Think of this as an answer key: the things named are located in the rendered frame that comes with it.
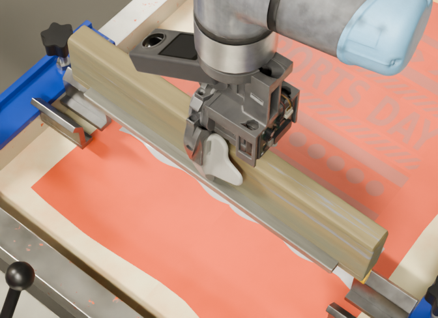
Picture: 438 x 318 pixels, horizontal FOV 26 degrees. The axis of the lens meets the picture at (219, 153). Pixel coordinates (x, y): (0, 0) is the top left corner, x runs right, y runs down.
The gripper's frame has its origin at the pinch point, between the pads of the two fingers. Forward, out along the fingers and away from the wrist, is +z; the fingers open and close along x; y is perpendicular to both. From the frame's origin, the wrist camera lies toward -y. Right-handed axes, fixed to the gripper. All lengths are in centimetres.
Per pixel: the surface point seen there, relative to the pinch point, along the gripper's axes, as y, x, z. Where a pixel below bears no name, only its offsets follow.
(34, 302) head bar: -5.8, -23.6, 5.3
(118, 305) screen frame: -0.7, -17.0, 10.4
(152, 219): -6.3, -5.0, 13.9
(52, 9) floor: -111, 65, 109
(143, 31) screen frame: -25.6, 15.7, 12.2
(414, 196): 16.7, 17.4, 14.1
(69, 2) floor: -109, 70, 109
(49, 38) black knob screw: -28.3, 2.2, 3.3
